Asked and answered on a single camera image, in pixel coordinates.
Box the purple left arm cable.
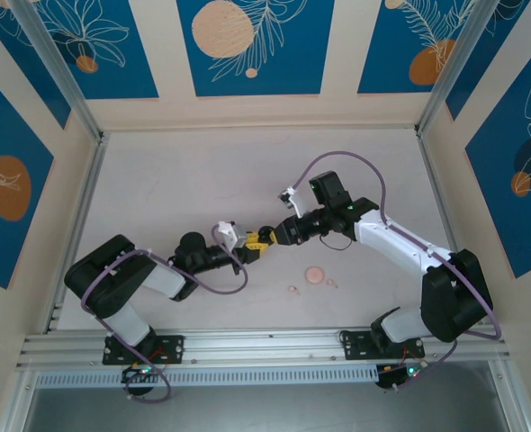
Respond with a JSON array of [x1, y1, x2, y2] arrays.
[[80, 223, 249, 405]]

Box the small circuit board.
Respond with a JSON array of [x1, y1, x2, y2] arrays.
[[376, 362, 424, 392], [121, 364, 153, 384]]

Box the white slotted cable duct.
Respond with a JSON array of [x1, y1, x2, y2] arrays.
[[35, 365, 380, 388]]

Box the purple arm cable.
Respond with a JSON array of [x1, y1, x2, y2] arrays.
[[292, 150, 503, 393], [80, 223, 249, 405]]

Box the grey metal sheet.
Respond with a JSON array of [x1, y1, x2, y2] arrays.
[[22, 362, 509, 432]]

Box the thin black cable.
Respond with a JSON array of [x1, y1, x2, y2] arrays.
[[319, 232, 353, 254]]

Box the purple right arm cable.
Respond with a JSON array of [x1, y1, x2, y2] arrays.
[[292, 150, 503, 393]]

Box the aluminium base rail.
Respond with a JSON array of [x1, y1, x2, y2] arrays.
[[15, 327, 512, 371]]

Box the aluminium frame post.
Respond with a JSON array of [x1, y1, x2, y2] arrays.
[[0, 366, 40, 432], [8, 0, 107, 145], [416, 0, 508, 135], [489, 359, 531, 432]]

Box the aluminium table side rail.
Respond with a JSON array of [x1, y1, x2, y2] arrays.
[[42, 132, 109, 337], [416, 128, 463, 256]]

